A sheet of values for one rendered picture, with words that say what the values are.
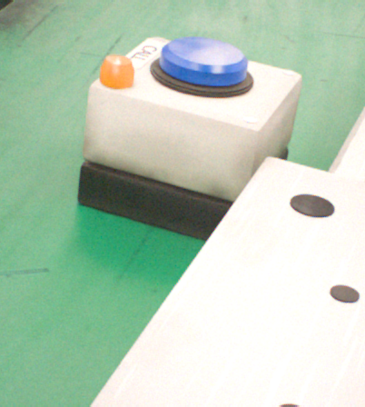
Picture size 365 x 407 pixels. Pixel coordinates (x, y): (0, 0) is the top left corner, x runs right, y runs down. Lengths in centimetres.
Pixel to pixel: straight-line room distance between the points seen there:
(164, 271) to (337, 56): 32
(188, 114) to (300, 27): 33
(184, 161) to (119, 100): 4
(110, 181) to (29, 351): 11
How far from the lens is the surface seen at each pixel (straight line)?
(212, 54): 50
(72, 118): 60
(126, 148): 49
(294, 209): 26
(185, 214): 49
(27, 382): 40
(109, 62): 48
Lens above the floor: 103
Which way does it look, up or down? 28 degrees down
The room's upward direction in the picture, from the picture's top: 9 degrees clockwise
